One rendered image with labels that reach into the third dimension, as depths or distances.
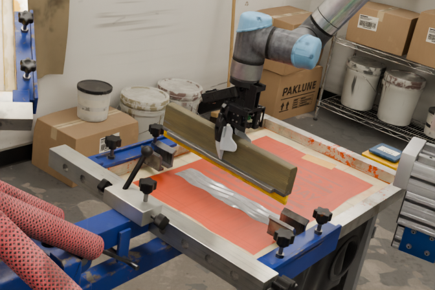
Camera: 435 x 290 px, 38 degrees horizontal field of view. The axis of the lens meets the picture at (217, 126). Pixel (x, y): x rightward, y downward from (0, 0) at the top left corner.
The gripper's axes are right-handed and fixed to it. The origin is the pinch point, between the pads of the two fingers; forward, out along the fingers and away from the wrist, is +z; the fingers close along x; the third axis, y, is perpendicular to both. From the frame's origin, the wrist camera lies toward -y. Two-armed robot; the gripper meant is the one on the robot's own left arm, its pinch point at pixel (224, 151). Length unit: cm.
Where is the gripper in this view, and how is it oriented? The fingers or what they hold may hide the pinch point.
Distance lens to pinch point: 156.7
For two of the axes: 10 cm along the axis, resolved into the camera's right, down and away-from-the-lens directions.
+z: -1.5, 9.1, 3.7
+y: 7.5, 3.5, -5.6
